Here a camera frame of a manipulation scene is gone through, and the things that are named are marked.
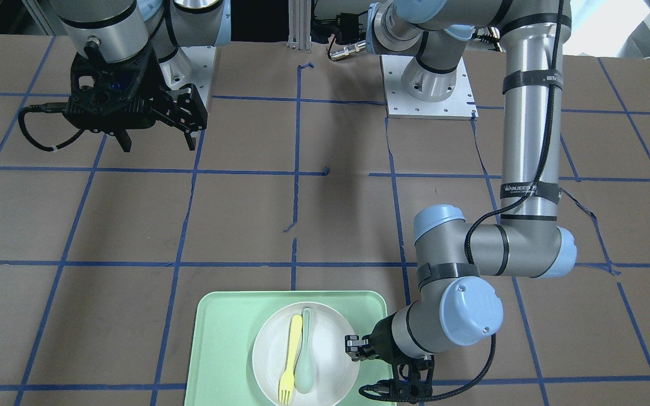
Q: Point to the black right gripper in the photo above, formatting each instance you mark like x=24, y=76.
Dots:
x=162, y=96

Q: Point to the pale teal plastic spoon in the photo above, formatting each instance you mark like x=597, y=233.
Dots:
x=304, y=373

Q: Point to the aluminium frame post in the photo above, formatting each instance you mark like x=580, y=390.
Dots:
x=299, y=24

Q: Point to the white round plate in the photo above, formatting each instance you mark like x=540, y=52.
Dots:
x=334, y=371

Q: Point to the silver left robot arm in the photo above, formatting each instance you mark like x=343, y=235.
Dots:
x=444, y=343

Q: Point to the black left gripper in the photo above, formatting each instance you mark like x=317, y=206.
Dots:
x=381, y=336

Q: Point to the mint green plastic tray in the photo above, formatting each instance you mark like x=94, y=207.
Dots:
x=226, y=326

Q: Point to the yellow plastic fork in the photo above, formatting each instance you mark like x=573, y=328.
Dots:
x=286, y=381

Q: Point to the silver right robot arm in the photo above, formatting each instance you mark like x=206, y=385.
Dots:
x=122, y=28

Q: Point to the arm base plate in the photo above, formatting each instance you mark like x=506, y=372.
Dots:
x=413, y=92
x=191, y=65

